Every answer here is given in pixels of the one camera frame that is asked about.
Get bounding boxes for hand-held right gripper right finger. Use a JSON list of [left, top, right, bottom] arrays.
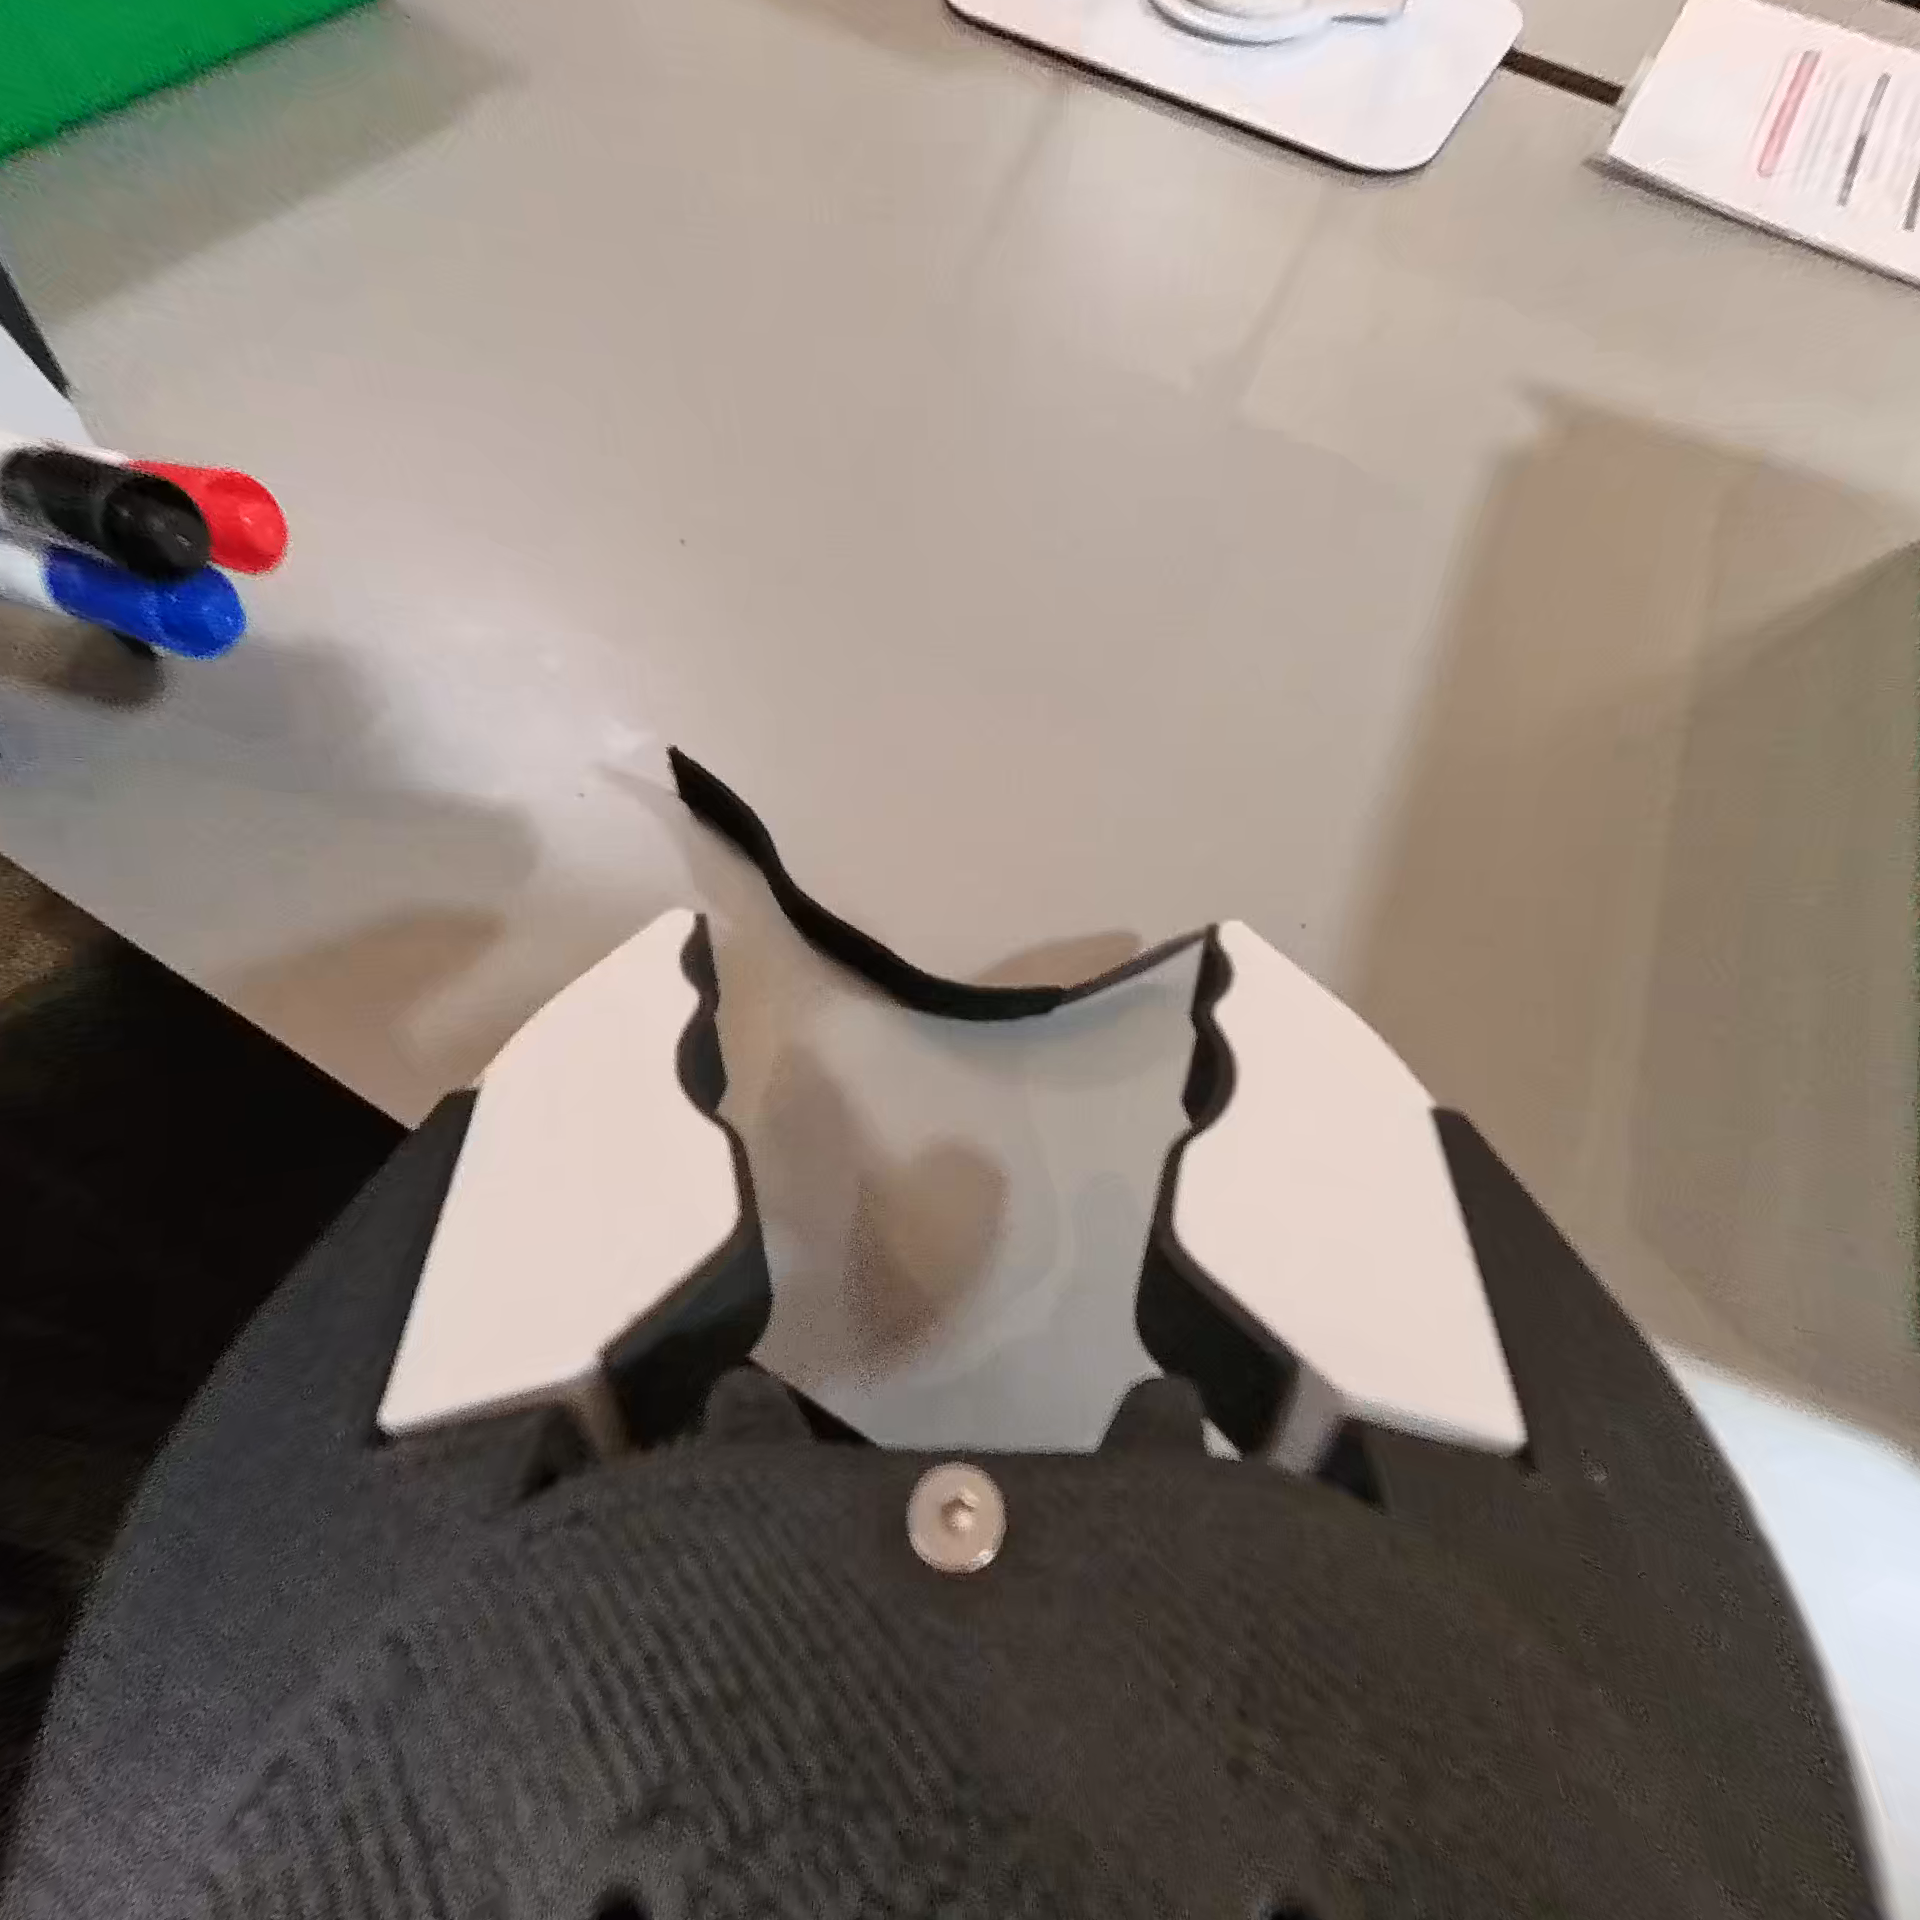
[[1136, 917, 1528, 1479]]

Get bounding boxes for black dry erase marker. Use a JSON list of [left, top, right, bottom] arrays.
[[0, 444, 211, 581]]

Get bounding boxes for red dry erase marker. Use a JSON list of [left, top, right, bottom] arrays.
[[127, 463, 293, 577]]

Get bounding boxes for black hook-and-loop strap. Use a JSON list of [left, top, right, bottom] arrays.
[[670, 746, 1219, 1029]]

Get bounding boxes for white printed paper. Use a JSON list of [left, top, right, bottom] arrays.
[[1593, 0, 1920, 291]]

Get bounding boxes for green plastic bin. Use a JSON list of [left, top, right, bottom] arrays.
[[0, 0, 401, 160]]

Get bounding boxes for white flat pad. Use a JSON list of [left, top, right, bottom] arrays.
[[944, 0, 1524, 177]]

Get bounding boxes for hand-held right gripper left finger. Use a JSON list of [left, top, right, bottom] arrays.
[[373, 907, 776, 1466]]

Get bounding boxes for blue dry erase marker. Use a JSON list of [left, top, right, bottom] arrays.
[[0, 543, 246, 665]]

